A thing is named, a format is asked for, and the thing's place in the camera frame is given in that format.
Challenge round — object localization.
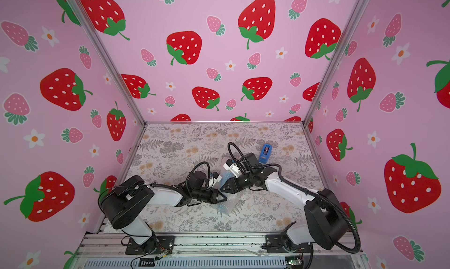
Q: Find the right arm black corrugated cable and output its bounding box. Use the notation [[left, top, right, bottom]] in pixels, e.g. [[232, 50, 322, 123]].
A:
[[227, 141, 362, 269]]

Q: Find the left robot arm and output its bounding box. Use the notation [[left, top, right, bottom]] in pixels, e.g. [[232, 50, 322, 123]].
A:
[[98, 171, 227, 249]]

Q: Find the blue tape dispenser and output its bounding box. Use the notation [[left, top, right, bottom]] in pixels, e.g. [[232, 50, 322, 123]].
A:
[[259, 144, 273, 165]]

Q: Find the clear bubble wrap sheet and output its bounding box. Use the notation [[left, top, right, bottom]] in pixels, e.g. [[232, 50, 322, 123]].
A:
[[213, 158, 244, 219]]

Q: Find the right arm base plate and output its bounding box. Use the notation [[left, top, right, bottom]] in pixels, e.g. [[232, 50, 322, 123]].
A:
[[261, 235, 312, 254]]

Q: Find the white vented cable duct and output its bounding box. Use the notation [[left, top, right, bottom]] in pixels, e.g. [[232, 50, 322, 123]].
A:
[[84, 256, 287, 269]]

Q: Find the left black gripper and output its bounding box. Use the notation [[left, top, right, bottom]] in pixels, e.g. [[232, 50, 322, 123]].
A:
[[191, 188, 229, 205]]

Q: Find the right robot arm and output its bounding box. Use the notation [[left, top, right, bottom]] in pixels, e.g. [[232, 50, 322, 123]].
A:
[[220, 164, 360, 253]]

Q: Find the aluminium rail frame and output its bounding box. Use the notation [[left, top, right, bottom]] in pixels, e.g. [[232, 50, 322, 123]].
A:
[[75, 232, 364, 258]]

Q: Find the blue plastic wine glass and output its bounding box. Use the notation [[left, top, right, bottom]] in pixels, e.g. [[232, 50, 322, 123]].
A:
[[214, 177, 235, 217]]

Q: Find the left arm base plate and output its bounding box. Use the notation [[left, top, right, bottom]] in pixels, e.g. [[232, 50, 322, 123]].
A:
[[125, 235, 175, 255]]

